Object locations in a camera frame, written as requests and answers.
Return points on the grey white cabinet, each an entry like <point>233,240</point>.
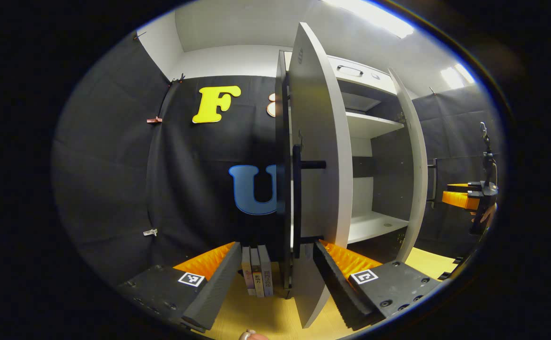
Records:
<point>282,141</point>

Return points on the white cabinet shelf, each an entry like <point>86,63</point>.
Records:
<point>370,226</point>
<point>370,125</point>

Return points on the long ceiling light panel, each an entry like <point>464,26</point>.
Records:
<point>374,14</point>

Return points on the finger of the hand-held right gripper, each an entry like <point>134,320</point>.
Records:
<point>460,200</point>
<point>462,187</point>

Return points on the white cabinet door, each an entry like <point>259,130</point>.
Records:
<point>417,165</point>
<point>318,118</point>

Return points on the small ceiling light panel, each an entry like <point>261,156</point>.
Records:
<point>455,75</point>

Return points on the white cloth clip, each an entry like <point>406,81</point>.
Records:
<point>150,232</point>

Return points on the brown spine book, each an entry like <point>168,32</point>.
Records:
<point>256,279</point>

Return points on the grey cabinet drawer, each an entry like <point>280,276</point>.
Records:
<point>353,82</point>

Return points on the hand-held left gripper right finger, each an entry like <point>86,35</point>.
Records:
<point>334,288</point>

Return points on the red cloth clip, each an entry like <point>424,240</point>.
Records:
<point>154,120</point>

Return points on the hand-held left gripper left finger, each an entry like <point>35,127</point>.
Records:
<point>221,283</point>

